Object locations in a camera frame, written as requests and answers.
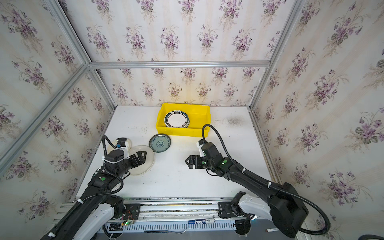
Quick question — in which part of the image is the plain white large plate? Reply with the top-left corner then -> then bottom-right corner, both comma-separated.
129,145 -> 155,176

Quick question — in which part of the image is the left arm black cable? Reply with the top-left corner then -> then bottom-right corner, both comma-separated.
47,135 -> 125,240

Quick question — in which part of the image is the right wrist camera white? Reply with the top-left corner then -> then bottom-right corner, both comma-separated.
196,142 -> 205,158

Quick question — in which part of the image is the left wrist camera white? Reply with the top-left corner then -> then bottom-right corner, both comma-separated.
117,140 -> 132,159

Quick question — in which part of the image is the small green patterned plate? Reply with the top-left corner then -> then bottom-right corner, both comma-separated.
149,134 -> 172,153

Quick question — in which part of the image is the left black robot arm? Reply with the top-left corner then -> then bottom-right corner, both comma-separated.
42,149 -> 147,240

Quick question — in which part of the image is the small cream plate dark spot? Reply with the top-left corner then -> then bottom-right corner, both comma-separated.
106,138 -> 132,155

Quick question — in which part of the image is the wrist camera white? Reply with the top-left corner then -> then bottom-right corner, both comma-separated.
196,142 -> 205,158
117,140 -> 132,159

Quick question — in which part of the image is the white plate dark green rim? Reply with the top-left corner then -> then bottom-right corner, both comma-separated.
164,110 -> 190,128

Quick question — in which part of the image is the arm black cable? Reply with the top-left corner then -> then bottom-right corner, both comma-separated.
47,135 -> 125,240
201,123 -> 331,236

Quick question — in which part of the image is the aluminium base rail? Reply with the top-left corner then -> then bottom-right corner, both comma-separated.
53,196 -> 304,233

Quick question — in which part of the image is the aluminium cage frame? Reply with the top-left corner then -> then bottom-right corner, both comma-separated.
1,1 -> 295,203

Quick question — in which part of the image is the yellow plastic bin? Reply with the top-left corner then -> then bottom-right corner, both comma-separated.
156,103 -> 211,137

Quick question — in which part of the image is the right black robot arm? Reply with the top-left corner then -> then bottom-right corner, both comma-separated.
185,141 -> 309,239

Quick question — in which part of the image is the red white marker pen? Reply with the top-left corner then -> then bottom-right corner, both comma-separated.
265,228 -> 279,233

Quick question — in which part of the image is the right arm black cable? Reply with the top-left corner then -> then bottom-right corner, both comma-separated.
201,123 -> 331,236

